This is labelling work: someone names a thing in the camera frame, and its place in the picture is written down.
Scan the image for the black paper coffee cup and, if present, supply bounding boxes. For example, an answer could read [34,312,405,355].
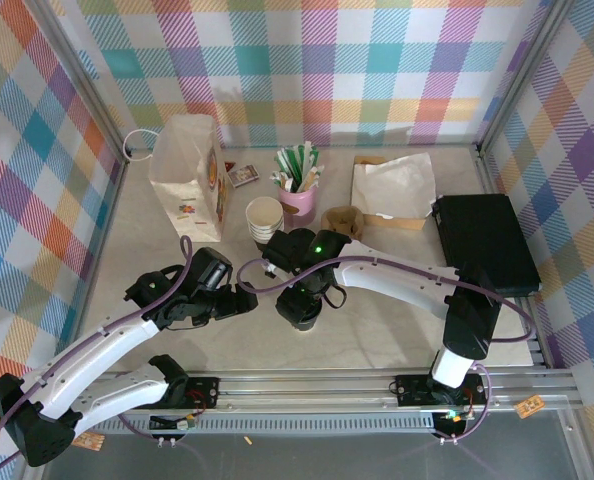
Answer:
[290,304,323,334]

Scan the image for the brown cardboard cup carrier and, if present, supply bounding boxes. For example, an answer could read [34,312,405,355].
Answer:
[320,205,366,240]

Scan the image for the white printed paper bag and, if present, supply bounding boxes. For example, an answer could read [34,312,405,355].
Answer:
[122,113,227,244]

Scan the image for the stack of paper cups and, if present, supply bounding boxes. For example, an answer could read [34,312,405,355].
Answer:
[245,196,286,246]

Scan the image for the pink mug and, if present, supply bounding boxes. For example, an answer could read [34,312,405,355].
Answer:
[276,180,319,230]

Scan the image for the flat brown cardboard tray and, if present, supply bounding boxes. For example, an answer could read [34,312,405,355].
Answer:
[351,155,427,231]

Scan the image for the wooden stirrer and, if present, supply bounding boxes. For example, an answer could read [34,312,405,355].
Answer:
[301,164,326,194]

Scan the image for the small controller circuit board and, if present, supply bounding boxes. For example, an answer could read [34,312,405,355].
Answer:
[434,408,474,436]
[149,413,199,432]

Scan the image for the small printed card packet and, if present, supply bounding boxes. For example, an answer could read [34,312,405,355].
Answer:
[226,164,259,189]

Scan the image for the white wrapped straw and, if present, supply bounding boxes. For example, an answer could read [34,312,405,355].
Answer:
[299,141,316,181]

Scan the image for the orange printed tag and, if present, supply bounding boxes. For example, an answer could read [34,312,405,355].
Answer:
[514,394,544,419]
[71,431,106,451]

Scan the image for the black hard case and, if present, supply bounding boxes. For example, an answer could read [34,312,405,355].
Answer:
[430,193,542,297]

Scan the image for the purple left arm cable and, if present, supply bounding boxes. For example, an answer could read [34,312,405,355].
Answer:
[0,235,194,480]

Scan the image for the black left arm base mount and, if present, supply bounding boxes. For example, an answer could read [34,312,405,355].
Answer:
[128,375,222,410]

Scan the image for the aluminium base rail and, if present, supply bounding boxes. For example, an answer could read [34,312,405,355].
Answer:
[29,372,583,417]

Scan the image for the grey slotted cable duct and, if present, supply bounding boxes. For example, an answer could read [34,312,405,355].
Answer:
[55,417,437,436]

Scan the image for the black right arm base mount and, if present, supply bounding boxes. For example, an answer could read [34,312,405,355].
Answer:
[394,373,487,407]

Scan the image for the aluminium frame post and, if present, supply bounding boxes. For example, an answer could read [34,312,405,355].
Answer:
[39,0,132,164]
[475,0,573,154]

